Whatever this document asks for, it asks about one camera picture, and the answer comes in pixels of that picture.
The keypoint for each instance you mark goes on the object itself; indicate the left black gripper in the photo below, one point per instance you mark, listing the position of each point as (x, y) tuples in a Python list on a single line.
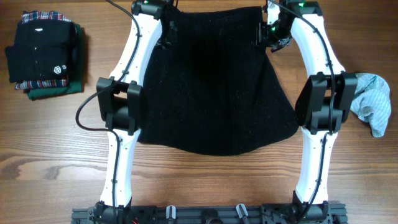
[(174, 38)]

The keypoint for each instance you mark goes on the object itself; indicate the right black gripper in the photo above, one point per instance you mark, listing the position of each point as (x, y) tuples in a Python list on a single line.
[(262, 38)]

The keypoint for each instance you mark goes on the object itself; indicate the black knit skirt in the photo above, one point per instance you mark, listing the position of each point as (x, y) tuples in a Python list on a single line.
[(214, 91)]

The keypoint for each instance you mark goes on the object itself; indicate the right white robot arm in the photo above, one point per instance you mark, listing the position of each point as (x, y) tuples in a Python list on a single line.
[(321, 108)]

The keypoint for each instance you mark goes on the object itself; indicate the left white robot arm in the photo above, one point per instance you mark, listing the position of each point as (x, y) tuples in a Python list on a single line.
[(123, 108)]

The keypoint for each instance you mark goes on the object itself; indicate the light blue striped cloth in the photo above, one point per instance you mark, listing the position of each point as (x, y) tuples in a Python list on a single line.
[(372, 103)]

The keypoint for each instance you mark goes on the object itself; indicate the plaid folded shirt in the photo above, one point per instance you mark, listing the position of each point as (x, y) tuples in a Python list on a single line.
[(42, 15)]

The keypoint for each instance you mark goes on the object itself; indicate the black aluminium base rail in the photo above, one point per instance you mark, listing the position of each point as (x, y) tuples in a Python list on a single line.
[(205, 214)]

